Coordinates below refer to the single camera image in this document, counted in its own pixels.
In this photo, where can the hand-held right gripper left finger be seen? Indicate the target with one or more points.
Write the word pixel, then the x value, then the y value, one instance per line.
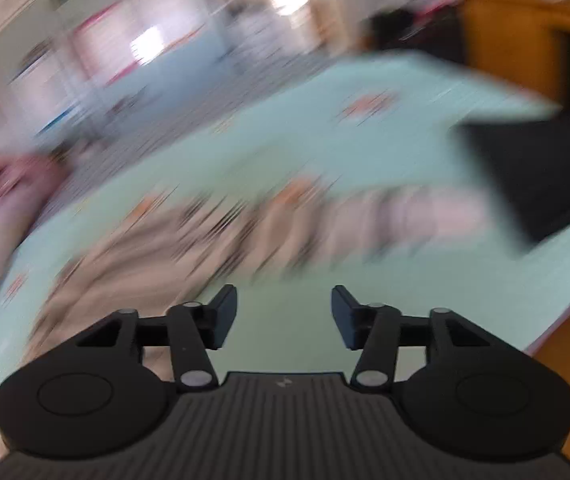
pixel 225 312

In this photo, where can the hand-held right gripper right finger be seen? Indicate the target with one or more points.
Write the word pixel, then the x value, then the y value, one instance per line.
pixel 343 317

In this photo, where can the cream black striped sweater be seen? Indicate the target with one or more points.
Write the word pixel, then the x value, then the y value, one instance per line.
pixel 265 230

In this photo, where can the mint bee print bedspread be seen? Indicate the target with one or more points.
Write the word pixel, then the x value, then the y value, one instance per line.
pixel 290 135

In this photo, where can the dark cloth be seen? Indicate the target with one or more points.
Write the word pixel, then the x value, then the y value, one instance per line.
pixel 550 175

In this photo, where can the sliding door wardrobe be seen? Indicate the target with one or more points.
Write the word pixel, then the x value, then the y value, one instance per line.
pixel 115 35

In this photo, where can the wooden desk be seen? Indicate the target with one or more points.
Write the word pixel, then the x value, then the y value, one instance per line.
pixel 510 40

